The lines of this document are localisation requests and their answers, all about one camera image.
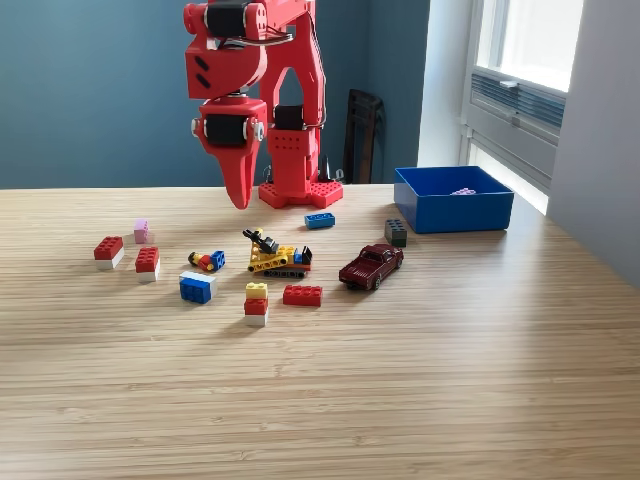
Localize yellow red white brick stack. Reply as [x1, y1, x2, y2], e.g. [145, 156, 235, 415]
[243, 282, 270, 328]

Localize blue plastic bin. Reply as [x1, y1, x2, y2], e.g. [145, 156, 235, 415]
[393, 165, 516, 235]

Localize small yellow toy digger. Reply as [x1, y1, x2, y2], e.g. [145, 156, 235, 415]
[242, 227, 314, 278]

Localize black table clamp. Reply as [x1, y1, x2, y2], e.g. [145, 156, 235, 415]
[318, 153, 347, 185]

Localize toy figure red blue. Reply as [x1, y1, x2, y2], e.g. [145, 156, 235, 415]
[187, 249, 227, 273]

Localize flat blue brick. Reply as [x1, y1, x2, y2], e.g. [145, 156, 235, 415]
[304, 212, 337, 231]

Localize blue and white brick stack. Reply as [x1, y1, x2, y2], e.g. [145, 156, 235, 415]
[178, 270, 219, 305]

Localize red and white brick stack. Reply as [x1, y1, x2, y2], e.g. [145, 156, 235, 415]
[134, 246, 161, 284]
[93, 235, 126, 272]

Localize dark folded chair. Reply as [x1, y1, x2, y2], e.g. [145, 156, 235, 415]
[342, 88, 387, 185]

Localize red long brick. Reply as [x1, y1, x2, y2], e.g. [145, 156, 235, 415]
[282, 284, 324, 308]

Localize dark red toy car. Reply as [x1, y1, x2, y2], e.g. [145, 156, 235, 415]
[338, 243, 405, 292]

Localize dark grey brick stack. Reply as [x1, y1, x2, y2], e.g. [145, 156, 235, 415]
[383, 218, 408, 249]

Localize grey pleated window blind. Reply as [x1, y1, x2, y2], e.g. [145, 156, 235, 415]
[470, 69, 567, 132]

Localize white window frame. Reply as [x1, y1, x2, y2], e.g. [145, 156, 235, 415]
[457, 0, 585, 216]

